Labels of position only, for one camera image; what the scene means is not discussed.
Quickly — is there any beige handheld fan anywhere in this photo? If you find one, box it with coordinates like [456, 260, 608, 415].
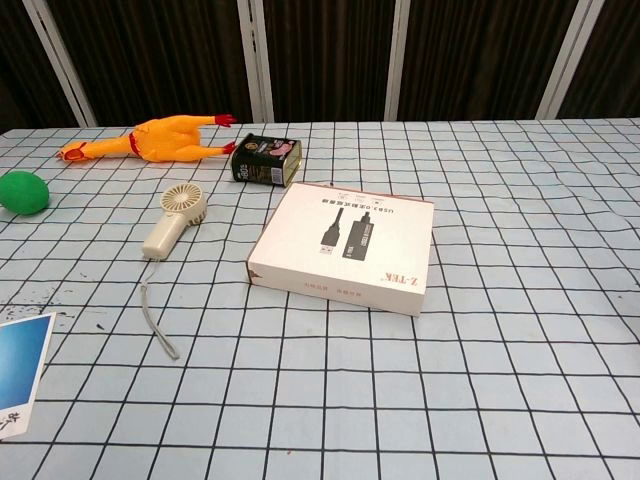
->
[141, 182, 209, 261]

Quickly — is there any white Z-TEK product box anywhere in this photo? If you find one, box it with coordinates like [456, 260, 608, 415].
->
[246, 181, 436, 319]

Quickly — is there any dark luncheon meat tin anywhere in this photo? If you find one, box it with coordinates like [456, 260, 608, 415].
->
[230, 132, 304, 189]

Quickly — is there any blue checked tablecloth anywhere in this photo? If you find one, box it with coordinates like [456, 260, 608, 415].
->
[0, 117, 640, 480]

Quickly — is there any yellow rubber chicken toy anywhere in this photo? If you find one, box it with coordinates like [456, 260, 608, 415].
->
[56, 113, 238, 165]

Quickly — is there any green ball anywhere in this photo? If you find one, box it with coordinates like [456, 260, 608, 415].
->
[0, 170, 51, 217]

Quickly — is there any blue photo card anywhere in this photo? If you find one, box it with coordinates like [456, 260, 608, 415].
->
[0, 312, 57, 441]

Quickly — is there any grey wrist strap lanyard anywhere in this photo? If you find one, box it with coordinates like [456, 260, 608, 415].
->
[139, 257, 181, 360]

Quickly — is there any white folding screen frame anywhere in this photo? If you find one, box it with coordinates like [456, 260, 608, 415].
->
[21, 0, 606, 129]

